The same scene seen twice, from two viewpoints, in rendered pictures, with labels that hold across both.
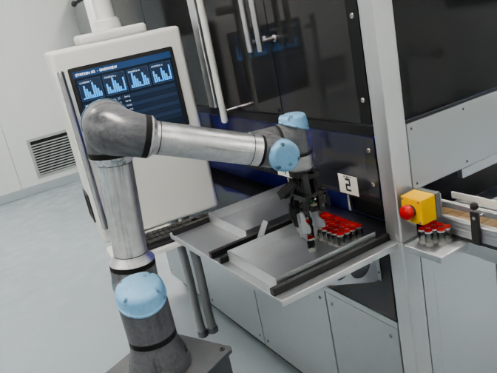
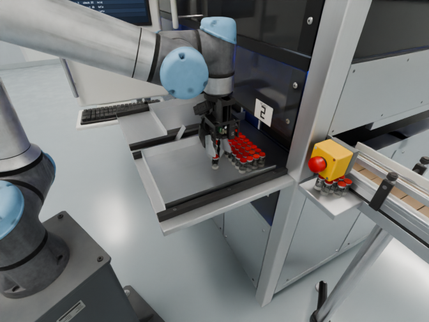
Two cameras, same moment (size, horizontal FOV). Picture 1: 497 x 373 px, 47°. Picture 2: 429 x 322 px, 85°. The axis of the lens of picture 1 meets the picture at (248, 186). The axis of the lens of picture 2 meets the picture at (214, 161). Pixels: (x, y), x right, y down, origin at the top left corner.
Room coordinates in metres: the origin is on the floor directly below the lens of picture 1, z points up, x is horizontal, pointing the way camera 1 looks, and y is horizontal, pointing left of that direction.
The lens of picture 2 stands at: (0.91, -0.15, 1.35)
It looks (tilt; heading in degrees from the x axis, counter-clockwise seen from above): 37 degrees down; 1
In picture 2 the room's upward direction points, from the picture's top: straight up
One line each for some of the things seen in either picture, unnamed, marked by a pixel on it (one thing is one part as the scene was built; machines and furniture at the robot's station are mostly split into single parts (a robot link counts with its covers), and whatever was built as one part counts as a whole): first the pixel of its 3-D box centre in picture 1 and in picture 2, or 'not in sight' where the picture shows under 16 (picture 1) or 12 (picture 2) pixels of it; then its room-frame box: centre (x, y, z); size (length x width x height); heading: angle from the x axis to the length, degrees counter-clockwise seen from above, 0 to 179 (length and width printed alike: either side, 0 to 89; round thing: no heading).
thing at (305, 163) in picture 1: (301, 161); (219, 82); (1.47, -0.15, 1.15); 0.08 x 0.08 x 0.05
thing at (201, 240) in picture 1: (281, 235); (196, 139); (1.67, -0.07, 0.87); 0.70 x 0.48 x 0.02; 28
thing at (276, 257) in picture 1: (300, 246); (205, 161); (1.50, -0.11, 0.90); 0.34 x 0.26 x 0.04; 117
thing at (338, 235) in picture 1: (324, 233); (230, 152); (1.54, -0.19, 0.91); 0.18 x 0.02 x 0.05; 28
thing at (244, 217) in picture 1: (268, 209); (195, 111); (1.85, -0.05, 0.90); 0.34 x 0.26 x 0.04; 118
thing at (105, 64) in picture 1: (134, 129); (107, 20); (2.25, 0.40, 1.19); 0.50 x 0.19 x 0.78; 111
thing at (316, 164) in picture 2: (407, 212); (318, 163); (1.36, -0.39, 1.00); 0.04 x 0.04 x 0.04; 28
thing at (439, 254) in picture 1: (439, 244); (332, 193); (1.39, -0.48, 0.87); 0.14 x 0.13 x 0.02; 118
